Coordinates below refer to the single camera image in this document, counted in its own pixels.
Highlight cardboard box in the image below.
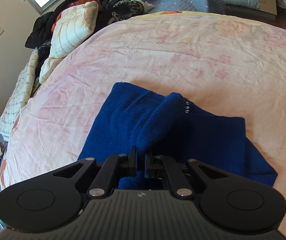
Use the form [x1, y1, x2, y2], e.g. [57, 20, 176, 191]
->
[258, 0, 277, 15]

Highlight black clothes on bed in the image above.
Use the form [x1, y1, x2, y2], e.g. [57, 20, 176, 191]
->
[25, 0, 78, 49]

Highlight pink floral bed sheet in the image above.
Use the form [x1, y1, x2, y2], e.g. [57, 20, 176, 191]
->
[0, 12, 286, 236]

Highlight cream quilted puffer jacket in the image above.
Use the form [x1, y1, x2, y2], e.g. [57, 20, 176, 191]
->
[39, 1, 99, 84]

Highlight leopard print garment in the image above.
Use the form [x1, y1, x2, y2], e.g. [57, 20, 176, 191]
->
[112, 0, 144, 22]

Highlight light blue knit blanket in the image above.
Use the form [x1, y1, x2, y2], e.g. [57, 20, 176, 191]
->
[142, 0, 225, 14]

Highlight white text-print quilt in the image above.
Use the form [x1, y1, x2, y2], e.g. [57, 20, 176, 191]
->
[0, 48, 39, 141]

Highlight blue beaded knit sweater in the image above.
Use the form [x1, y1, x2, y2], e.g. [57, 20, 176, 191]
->
[79, 82, 277, 189]

